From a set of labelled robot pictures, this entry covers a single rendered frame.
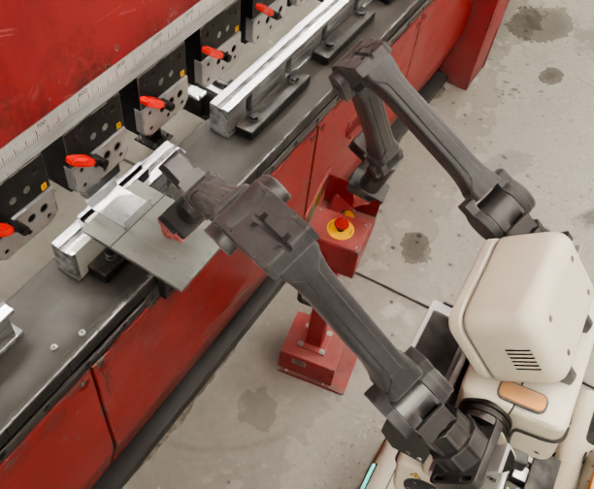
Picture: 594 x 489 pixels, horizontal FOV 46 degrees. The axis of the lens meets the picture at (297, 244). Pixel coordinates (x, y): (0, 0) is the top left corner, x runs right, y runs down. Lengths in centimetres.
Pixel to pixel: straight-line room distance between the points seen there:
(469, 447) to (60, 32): 89
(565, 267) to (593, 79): 294
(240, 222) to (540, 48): 334
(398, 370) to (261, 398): 145
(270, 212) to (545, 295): 43
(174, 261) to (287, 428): 105
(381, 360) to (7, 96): 69
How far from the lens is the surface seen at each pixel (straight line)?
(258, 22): 174
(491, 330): 105
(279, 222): 83
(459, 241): 293
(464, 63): 354
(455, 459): 108
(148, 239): 150
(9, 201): 128
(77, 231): 158
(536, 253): 111
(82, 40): 125
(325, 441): 237
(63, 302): 159
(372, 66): 127
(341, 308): 88
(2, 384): 152
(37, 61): 119
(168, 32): 144
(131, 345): 171
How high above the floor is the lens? 218
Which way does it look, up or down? 52 degrees down
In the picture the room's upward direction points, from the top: 9 degrees clockwise
